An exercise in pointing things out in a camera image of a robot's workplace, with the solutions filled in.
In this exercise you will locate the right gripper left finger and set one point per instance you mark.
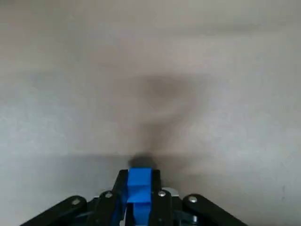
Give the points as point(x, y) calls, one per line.
point(94, 212)

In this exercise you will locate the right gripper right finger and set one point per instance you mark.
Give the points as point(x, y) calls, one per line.
point(164, 212)

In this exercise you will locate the small blue magnetic cube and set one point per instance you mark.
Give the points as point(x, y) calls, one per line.
point(140, 181)

